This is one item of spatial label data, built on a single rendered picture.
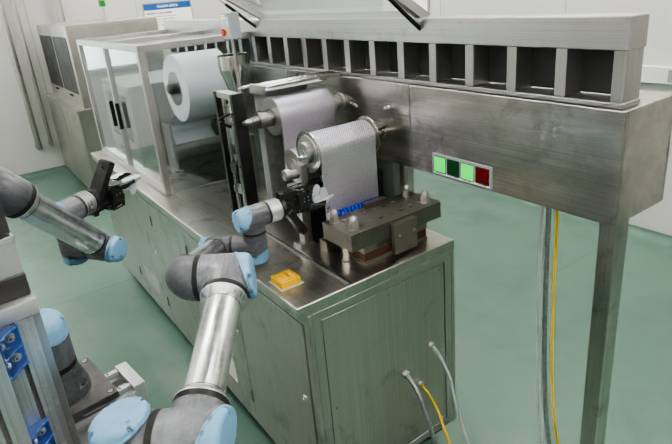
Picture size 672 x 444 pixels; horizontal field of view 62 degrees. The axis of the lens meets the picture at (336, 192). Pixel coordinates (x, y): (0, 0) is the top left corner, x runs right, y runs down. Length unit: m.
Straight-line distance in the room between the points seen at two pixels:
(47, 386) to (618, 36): 1.46
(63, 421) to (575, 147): 1.36
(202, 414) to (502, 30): 1.22
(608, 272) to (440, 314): 0.61
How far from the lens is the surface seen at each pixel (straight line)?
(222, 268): 1.38
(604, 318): 1.91
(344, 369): 1.88
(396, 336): 1.98
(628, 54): 1.47
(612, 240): 1.79
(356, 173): 1.96
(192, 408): 1.16
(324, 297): 1.70
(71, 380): 1.65
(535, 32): 1.59
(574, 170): 1.58
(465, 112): 1.77
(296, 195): 1.81
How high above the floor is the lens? 1.77
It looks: 20 degrees down
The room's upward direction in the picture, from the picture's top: 5 degrees counter-clockwise
